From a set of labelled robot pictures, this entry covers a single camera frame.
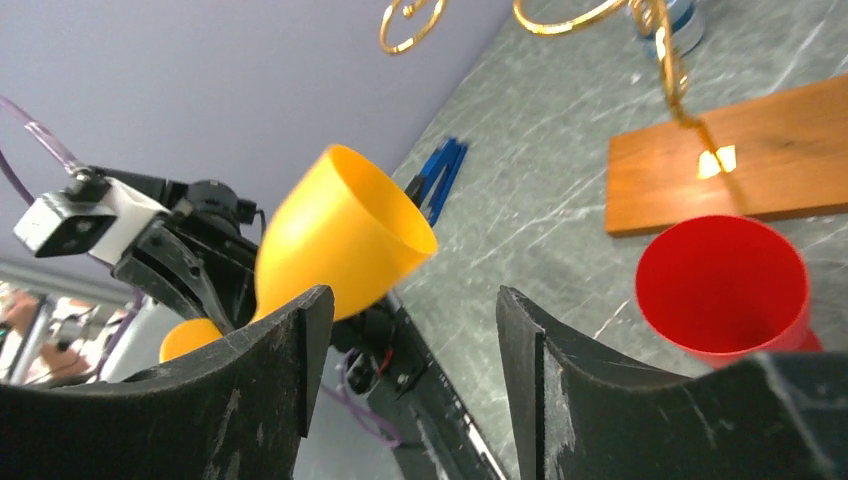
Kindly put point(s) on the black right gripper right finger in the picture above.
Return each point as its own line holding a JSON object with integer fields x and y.
{"x": 582, "y": 410}

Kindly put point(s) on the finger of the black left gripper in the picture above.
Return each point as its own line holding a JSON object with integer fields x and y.
{"x": 197, "y": 267}

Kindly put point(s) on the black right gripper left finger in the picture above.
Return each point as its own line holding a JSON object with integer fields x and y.
{"x": 237, "y": 408}

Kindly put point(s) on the yellow wine glass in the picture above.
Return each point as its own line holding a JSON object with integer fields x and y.
{"x": 346, "y": 225}

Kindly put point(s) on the red wine glass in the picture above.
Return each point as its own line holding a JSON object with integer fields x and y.
{"x": 721, "y": 287}

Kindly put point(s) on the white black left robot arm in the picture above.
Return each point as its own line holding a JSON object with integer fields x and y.
{"x": 201, "y": 199}

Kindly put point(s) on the wooden rack base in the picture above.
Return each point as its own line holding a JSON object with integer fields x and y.
{"x": 784, "y": 157}

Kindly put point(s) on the blue clip tool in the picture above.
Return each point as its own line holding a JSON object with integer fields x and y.
{"x": 430, "y": 187}

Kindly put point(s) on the blue cleaning gel jar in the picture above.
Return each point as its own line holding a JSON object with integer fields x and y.
{"x": 687, "y": 27}

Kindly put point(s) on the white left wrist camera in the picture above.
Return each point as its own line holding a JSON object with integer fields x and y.
{"x": 57, "y": 224}

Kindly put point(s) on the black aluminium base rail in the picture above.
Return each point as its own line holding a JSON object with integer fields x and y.
{"x": 411, "y": 403}

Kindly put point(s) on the gold wire glass rack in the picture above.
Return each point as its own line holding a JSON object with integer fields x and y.
{"x": 537, "y": 112}

